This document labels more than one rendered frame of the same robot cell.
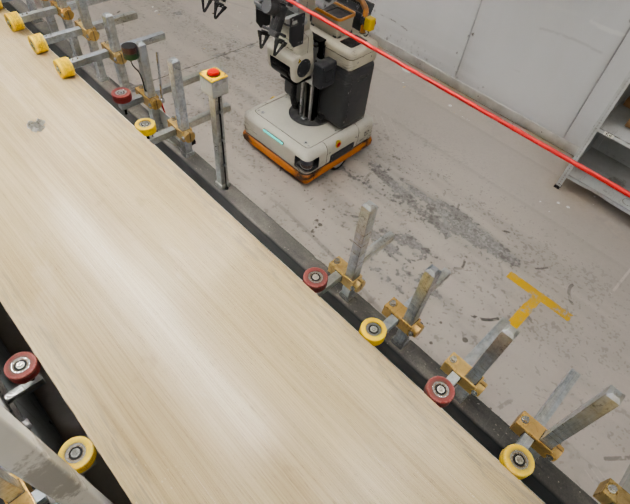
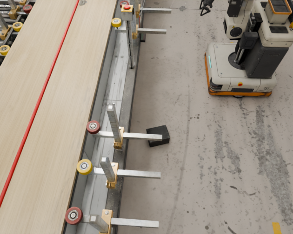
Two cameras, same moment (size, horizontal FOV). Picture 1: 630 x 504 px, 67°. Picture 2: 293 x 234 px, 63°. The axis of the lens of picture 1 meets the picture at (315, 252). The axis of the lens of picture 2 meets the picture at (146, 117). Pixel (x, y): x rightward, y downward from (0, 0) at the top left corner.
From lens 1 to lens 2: 1.07 m
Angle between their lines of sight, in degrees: 32
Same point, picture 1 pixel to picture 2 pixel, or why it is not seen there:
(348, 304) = (116, 152)
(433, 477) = not seen: outside the picture
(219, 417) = (2, 145)
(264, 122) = (212, 52)
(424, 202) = (268, 146)
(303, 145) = (218, 74)
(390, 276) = (204, 166)
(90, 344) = (5, 89)
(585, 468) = not seen: outside the picture
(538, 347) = not seen: outside the picture
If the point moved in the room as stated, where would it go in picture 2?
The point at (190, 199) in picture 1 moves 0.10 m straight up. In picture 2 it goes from (93, 61) to (90, 50)
